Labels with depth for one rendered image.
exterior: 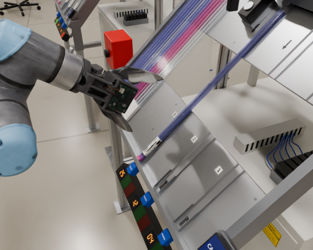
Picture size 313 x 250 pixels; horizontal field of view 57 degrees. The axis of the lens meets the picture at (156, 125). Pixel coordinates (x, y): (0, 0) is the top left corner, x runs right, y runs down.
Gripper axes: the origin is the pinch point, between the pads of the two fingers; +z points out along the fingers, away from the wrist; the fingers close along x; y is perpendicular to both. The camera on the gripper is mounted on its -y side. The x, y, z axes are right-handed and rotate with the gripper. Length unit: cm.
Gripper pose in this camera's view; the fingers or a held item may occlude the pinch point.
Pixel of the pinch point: (146, 104)
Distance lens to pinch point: 71.3
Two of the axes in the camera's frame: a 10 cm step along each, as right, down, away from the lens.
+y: 4.7, 4.5, -7.6
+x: 5.1, -8.4, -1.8
